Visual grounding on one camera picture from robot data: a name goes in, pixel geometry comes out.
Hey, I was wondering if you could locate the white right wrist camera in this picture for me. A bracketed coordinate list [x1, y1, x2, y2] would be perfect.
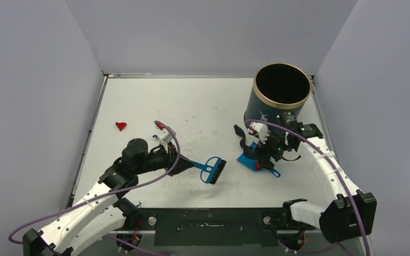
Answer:
[248, 122, 270, 144]

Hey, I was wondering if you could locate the blue hand brush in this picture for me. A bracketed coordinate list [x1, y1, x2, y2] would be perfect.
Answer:
[192, 156, 227, 185]

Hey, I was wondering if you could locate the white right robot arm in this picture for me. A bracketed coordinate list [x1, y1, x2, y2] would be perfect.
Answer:
[245, 112, 377, 244]

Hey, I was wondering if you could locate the dark green waste bin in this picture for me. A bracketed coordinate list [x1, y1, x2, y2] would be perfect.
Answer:
[243, 63, 312, 123]

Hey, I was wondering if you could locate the blue plastic dustpan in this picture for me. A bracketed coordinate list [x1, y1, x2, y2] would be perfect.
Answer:
[236, 142, 281, 178]

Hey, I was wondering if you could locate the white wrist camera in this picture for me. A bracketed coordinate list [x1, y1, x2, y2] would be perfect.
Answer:
[248, 122, 270, 144]
[152, 126, 176, 151]

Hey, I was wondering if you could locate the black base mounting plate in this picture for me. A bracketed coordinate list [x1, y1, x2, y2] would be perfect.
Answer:
[118, 207, 313, 247]

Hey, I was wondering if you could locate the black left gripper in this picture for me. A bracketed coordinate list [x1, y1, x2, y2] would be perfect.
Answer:
[135, 141, 194, 176]

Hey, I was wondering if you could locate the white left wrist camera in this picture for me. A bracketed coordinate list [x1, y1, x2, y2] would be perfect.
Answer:
[152, 126, 176, 151]

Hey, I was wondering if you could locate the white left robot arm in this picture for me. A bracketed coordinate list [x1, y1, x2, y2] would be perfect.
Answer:
[22, 138, 195, 255]

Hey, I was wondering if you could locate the black paper scrap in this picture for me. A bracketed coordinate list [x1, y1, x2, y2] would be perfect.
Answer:
[233, 124, 255, 159]

